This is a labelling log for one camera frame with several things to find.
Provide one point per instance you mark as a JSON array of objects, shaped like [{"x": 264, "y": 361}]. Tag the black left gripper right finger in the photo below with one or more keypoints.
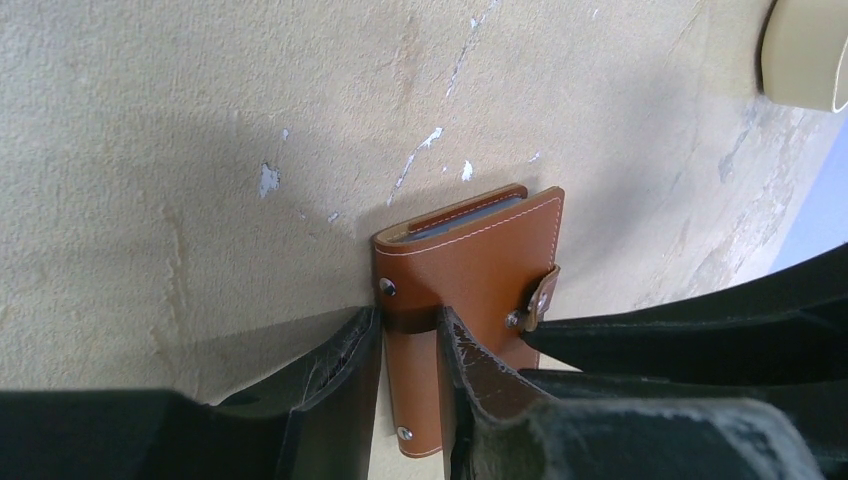
[{"x": 498, "y": 425}]

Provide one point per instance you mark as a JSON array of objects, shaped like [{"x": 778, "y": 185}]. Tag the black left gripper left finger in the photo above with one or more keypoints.
[{"x": 312, "y": 419}]

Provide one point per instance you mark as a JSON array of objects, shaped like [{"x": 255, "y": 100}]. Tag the beige oval card tray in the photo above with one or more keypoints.
[{"x": 803, "y": 57}]

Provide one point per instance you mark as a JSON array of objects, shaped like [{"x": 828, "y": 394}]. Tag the brown leather card holder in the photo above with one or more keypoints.
[{"x": 490, "y": 258}]

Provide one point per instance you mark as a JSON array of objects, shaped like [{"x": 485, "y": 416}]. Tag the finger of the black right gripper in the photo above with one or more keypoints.
[
  {"x": 789, "y": 327},
  {"x": 817, "y": 410}
]

